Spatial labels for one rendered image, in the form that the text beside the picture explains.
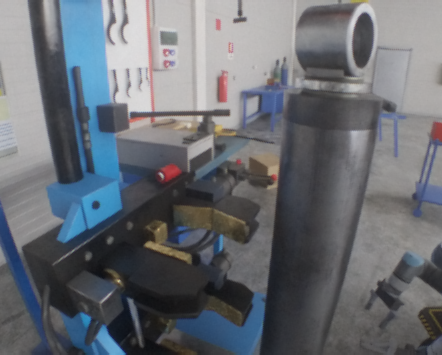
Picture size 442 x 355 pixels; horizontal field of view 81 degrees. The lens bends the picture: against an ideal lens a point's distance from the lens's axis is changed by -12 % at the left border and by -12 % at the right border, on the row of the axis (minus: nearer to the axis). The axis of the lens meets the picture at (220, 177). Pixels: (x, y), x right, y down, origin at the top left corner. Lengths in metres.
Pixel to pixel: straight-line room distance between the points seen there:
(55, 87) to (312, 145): 0.70
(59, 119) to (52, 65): 0.15
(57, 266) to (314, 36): 0.79
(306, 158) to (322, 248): 0.22
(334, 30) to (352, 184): 0.31
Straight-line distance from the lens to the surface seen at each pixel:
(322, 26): 0.62
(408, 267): 1.44
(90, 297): 0.80
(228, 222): 1.07
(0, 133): 1.37
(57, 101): 0.92
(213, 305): 1.44
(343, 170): 0.62
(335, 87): 0.60
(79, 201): 0.88
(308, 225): 0.67
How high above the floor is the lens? 1.53
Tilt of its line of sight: 23 degrees down
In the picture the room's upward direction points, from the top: straight up
